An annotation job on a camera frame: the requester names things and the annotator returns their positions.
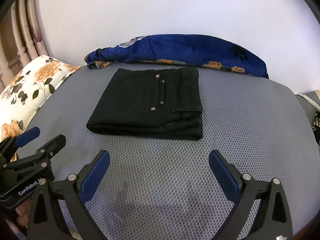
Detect black pants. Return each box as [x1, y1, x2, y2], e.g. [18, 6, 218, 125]
[86, 67, 203, 140]

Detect left hand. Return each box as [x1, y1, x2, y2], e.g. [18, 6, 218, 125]
[11, 198, 33, 231]

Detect floral pillow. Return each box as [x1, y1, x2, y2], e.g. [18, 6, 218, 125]
[0, 55, 80, 140]

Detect pink striped curtain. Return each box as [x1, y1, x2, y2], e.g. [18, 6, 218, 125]
[1, 0, 48, 91]

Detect black white zigzag cloth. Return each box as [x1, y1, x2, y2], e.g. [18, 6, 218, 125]
[312, 111, 320, 145]

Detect grey mesh mattress pad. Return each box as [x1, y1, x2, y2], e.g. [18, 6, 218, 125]
[18, 64, 319, 239]

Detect grey cushion white piping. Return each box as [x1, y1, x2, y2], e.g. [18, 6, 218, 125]
[296, 90, 319, 126]

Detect blue plush blanket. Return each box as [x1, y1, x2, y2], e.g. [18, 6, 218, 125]
[85, 34, 268, 78]

